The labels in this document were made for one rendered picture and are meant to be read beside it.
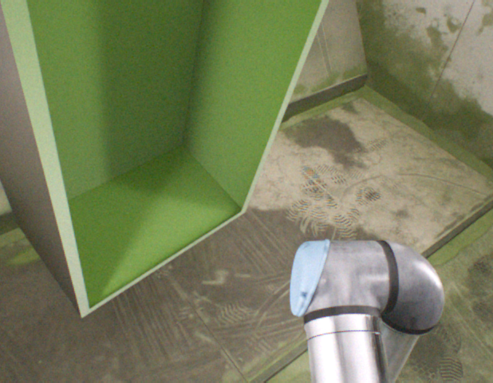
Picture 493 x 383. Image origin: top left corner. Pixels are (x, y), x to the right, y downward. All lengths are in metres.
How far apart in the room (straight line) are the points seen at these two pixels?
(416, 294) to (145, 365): 1.13
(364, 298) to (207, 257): 1.27
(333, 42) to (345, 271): 2.27
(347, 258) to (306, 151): 1.79
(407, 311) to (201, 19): 0.90
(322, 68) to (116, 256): 1.82
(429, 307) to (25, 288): 1.52
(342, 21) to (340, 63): 0.24
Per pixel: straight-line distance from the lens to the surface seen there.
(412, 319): 0.76
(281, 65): 1.08
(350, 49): 2.92
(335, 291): 0.65
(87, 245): 1.38
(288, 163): 2.33
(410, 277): 0.70
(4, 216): 2.02
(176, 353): 1.66
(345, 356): 0.64
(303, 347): 1.71
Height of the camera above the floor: 1.55
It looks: 45 degrees down
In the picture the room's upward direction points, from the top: 7 degrees clockwise
